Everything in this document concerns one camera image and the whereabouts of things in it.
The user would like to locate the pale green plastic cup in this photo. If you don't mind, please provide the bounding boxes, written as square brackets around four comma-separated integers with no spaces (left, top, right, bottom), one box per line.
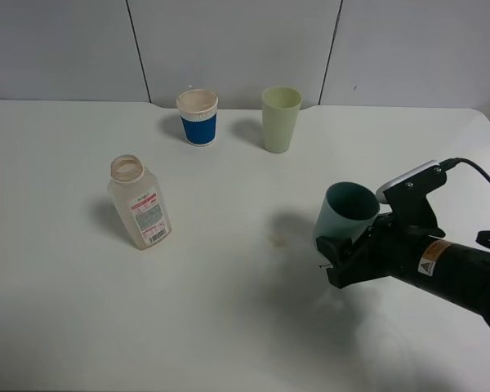
[261,86,302,154]

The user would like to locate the teal plastic cup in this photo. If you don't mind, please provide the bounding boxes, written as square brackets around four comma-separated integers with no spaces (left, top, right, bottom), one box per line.
[314,181,380,243]

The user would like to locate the blue sleeved paper cup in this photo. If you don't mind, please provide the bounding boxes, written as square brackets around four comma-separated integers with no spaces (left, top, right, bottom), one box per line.
[176,89,219,146]

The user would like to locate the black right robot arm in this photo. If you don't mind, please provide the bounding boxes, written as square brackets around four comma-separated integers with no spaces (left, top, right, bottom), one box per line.
[316,214,490,327]

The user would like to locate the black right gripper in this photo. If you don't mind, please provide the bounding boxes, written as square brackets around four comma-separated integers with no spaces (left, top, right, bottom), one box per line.
[315,213,449,290]

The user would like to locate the clear plastic drink bottle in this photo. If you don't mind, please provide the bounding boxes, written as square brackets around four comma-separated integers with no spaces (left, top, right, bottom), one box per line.
[108,154,172,250]

